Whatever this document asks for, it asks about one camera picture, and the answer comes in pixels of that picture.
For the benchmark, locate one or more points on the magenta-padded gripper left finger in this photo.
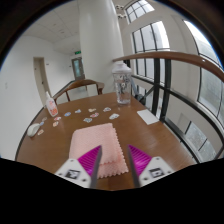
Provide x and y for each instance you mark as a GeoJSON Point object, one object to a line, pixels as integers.
{"type": "Point", "coordinates": [87, 163]}

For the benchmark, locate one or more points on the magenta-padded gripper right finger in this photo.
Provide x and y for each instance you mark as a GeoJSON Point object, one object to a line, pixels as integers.
{"type": "Point", "coordinates": [141, 161]}

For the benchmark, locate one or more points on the pink towel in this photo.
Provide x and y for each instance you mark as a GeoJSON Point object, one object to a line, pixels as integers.
{"type": "Point", "coordinates": [95, 140]}

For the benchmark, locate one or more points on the small colourful sticker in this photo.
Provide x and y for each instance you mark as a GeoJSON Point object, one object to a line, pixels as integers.
{"type": "Point", "coordinates": [87, 119]}
{"type": "Point", "coordinates": [57, 118]}
{"type": "Point", "coordinates": [114, 116]}
{"type": "Point", "coordinates": [78, 111]}
{"type": "Point", "coordinates": [55, 124]}
{"type": "Point", "coordinates": [107, 109]}
{"type": "Point", "coordinates": [94, 115]}
{"type": "Point", "coordinates": [92, 109]}
{"type": "Point", "coordinates": [40, 132]}
{"type": "Point", "coordinates": [41, 123]}
{"type": "Point", "coordinates": [44, 118]}
{"type": "Point", "coordinates": [67, 114]}

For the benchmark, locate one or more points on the white paper card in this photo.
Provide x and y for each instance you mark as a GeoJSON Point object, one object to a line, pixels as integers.
{"type": "Point", "coordinates": [147, 116]}

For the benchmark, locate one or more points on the white computer mouse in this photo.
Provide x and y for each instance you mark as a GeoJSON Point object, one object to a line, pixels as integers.
{"type": "Point", "coordinates": [33, 130]}

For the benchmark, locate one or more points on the white spray bottle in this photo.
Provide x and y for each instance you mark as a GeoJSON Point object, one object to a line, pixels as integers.
{"type": "Point", "coordinates": [51, 106]}

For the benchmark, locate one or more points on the wooden armchair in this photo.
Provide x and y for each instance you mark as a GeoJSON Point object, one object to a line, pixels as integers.
{"type": "Point", "coordinates": [80, 85]}

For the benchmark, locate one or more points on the clear plastic shaker bottle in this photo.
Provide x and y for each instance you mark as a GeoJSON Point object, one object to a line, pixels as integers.
{"type": "Point", "coordinates": [122, 85]}

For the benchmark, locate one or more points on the glass double door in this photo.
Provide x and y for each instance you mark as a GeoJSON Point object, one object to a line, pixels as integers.
{"type": "Point", "coordinates": [78, 68]}

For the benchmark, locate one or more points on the beige side door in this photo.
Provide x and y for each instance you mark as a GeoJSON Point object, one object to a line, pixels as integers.
{"type": "Point", "coordinates": [41, 78]}

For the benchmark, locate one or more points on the wood-topped black railing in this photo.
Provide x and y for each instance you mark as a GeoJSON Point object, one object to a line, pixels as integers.
{"type": "Point", "coordinates": [173, 57]}

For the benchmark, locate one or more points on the green exit sign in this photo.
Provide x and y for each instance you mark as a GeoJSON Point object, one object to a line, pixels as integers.
{"type": "Point", "coordinates": [77, 52]}

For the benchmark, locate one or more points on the large framed window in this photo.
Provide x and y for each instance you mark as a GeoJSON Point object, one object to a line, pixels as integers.
{"type": "Point", "coordinates": [150, 43]}

